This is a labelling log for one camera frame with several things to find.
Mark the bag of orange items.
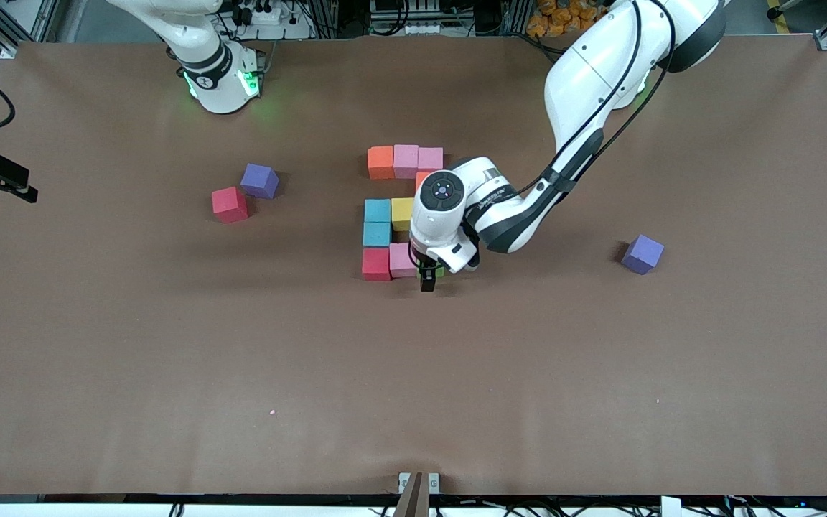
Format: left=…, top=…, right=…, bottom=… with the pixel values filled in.
left=526, top=0, right=612, bottom=39

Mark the white power strip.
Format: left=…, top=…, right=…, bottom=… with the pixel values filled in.
left=230, top=0, right=283, bottom=27

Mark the white electronics unit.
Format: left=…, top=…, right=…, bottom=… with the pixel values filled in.
left=369, top=0, right=452, bottom=37

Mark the purple foam cube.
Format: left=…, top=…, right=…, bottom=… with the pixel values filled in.
left=240, top=163, right=280, bottom=200
left=621, top=234, right=665, bottom=276

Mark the silver table edge bracket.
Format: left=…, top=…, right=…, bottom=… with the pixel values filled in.
left=398, top=472, right=441, bottom=495

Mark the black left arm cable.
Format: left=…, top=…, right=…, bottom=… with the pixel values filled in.
left=518, top=0, right=677, bottom=198

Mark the red foam cube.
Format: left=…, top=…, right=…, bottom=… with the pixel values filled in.
left=211, top=186, right=249, bottom=224
left=361, top=248, right=391, bottom=281

